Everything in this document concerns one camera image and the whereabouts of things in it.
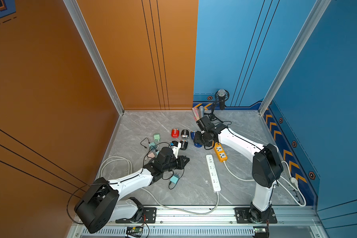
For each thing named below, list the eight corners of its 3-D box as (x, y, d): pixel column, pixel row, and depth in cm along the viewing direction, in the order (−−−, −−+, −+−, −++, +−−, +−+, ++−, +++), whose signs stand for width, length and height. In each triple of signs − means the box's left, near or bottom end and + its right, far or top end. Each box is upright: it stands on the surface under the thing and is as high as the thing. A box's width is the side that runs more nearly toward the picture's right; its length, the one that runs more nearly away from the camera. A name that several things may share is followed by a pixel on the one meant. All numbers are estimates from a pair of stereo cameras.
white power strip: (213, 192, 82) (214, 191, 80) (205, 156, 96) (206, 154, 94) (220, 191, 82) (221, 190, 81) (211, 155, 96) (212, 154, 95)
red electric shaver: (171, 138, 105) (171, 135, 103) (171, 130, 110) (171, 128, 107) (179, 138, 105) (179, 135, 103) (179, 130, 110) (179, 128, 107)
